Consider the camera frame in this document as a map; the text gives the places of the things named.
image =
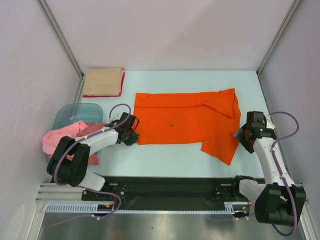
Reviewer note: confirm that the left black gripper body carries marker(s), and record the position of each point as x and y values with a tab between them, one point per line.
131	138

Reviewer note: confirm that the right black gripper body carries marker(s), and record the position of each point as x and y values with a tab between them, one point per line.
247	145

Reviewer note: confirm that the orange t shirt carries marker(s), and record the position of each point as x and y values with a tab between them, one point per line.
210	118

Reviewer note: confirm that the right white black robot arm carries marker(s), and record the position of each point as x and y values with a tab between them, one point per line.
279	201

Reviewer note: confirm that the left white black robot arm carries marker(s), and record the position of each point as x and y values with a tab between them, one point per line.
70	160

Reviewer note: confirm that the blue plastic basket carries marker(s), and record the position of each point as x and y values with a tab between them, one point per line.
90	113

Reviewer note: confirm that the folded red t shirt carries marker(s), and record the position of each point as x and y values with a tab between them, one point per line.
121	83

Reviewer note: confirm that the folded beige t shirt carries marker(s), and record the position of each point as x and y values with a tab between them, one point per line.
101	81

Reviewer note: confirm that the light pink t shirt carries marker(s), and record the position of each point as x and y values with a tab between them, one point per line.
52	138

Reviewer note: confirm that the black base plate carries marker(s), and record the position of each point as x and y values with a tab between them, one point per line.
173	193

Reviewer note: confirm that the white slotted cable duct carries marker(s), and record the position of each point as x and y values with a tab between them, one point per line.
227	208

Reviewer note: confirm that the left aluminium frame post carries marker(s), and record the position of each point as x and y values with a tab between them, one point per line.
53	23

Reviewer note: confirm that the aluminium frame post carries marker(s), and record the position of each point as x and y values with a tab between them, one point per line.
279	35
53	23

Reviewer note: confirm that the right aluminium frame post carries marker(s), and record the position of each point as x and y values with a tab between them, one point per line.
279	35

